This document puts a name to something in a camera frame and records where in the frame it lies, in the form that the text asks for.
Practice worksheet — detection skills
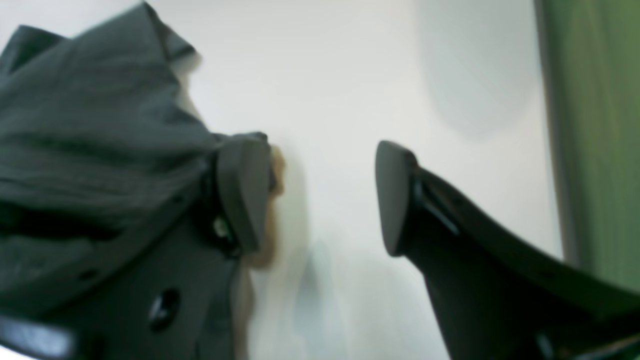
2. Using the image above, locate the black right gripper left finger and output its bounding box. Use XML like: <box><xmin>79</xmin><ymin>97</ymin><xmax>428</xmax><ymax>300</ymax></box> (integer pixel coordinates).
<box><xmin>1</xmin><ymin>136</ymin><xmax>274</xmax><ymax>360</ymax></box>

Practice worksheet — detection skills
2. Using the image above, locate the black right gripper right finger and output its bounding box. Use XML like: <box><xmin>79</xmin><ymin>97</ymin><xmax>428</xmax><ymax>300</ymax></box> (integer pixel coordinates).
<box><xmin>375</xmin><ymin>141</ymin><xmax>640</xmax><ymax>360</ymax></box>

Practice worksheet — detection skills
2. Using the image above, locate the grey t-shirt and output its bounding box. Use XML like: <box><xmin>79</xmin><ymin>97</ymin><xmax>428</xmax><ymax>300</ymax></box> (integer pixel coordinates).
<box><xmin>0</xmin><ymin>1</ymin><xmax>271</xmax><ymax>316</ymax></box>

